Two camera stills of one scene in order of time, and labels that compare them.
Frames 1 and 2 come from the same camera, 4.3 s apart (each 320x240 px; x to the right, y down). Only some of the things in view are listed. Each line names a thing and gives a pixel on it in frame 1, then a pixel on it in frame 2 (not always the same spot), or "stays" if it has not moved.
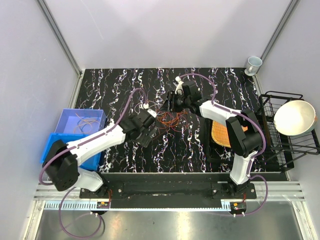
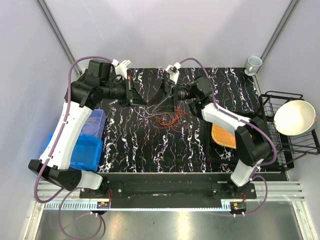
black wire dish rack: (282, 149) stays
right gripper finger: (166, 106) to (158, 97)
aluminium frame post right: (290, 7) stays
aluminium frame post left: (44, 8) stays
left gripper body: (143, 139) to (121, 90)
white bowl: (295, 117) stays
